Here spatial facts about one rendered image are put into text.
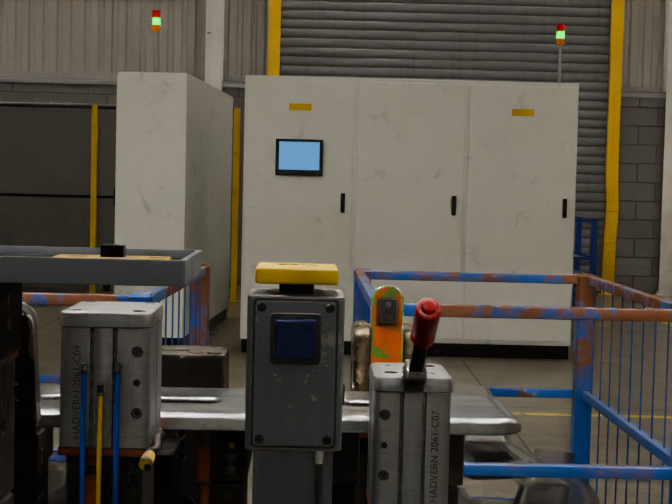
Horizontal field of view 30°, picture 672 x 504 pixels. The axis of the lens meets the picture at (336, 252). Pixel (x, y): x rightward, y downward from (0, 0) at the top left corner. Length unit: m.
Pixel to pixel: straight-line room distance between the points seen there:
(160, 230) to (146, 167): 0.46
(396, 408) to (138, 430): 0.22
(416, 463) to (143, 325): 0.26
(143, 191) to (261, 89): 1.12
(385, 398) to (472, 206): 8.05
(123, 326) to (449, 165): 8.07
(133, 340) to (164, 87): 8.06
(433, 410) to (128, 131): 8.13
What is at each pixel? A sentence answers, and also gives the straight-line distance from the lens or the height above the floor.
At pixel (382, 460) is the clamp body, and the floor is 0.99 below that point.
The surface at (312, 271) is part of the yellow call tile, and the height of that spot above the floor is 1.16.
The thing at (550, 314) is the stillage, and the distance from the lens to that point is 3.02.
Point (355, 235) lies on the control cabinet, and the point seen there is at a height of 0.87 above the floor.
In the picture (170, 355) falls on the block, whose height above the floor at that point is 1.03.
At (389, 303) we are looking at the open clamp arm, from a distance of 1.40.
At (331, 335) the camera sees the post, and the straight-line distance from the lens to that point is 0.90.
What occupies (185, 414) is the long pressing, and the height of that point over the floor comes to 1.00.
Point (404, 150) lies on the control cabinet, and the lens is 9.05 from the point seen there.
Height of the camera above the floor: 1.22
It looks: 3 degrees down
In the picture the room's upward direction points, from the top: 1 degrees clockwise
